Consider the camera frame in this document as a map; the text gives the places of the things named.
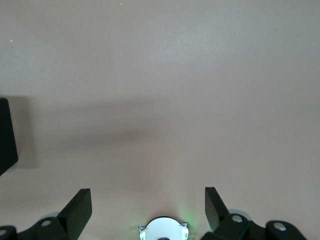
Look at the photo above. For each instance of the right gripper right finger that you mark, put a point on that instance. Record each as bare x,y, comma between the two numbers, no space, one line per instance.
215,210

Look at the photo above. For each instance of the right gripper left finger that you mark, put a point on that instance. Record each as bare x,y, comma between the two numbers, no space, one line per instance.
75,215

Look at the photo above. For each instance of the black plastic box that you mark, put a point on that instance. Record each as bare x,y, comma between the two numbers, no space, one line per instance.
7,137

